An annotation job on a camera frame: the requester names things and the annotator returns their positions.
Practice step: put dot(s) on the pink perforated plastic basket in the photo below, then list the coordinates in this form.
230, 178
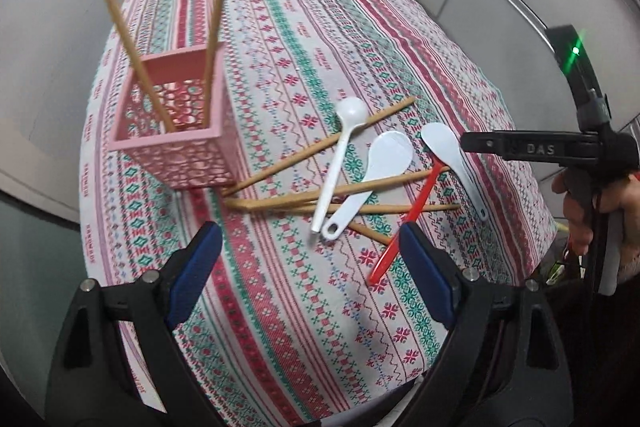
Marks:
190, 167

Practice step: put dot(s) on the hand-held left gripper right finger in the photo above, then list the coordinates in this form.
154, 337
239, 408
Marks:
425, 267

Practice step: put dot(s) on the person's right hand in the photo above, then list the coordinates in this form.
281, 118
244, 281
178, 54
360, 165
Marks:
577, 217

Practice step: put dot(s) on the patterned red green tablecloth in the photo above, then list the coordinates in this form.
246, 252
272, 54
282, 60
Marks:
300, 307

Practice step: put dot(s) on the red plastic spoon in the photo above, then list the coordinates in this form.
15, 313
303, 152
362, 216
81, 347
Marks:
385, 264

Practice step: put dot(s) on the white plastic spoon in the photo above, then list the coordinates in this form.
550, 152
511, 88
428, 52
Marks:
440, 142

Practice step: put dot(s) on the large white rice spoon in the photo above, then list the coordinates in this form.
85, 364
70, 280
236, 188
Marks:
390, 154

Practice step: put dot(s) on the white round ladle spoon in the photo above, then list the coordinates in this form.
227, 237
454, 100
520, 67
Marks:
350, 111

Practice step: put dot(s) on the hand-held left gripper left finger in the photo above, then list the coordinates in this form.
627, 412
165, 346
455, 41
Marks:
195, 272

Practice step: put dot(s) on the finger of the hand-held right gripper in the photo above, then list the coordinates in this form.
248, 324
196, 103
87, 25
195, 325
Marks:
530, 148

